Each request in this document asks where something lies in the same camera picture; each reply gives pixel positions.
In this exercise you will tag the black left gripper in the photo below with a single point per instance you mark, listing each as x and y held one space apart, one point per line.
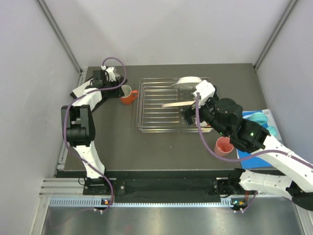
113 83

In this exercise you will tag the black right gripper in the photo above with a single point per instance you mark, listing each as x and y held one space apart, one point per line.
188 112

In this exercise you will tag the pink cream plate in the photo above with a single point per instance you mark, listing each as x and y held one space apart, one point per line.
178 104

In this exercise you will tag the orange mug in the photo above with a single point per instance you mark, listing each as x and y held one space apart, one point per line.
129 95

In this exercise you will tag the white blue-rimmed plate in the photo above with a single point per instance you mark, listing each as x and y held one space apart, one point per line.
186 83

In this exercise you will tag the pink cup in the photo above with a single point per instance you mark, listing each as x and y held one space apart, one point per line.
223 146

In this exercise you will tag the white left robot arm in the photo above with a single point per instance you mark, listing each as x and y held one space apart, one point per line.
78 125

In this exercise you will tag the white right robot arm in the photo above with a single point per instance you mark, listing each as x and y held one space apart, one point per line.
296 183

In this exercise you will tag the black clipboard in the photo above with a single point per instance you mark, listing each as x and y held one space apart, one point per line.
103 99

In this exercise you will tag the white paper booklet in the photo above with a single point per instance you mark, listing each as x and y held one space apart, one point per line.
86 94

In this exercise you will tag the teal cat-ear headphones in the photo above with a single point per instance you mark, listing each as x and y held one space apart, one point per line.
263 120

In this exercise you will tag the blue folder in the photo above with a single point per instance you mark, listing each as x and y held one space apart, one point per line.
257 162

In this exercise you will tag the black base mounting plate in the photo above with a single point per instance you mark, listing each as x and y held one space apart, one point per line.
172 189

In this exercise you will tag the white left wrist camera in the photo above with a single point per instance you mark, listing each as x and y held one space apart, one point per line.
109 73

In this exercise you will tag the aluminium frame rail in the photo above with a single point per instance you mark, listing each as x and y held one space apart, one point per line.
58 33

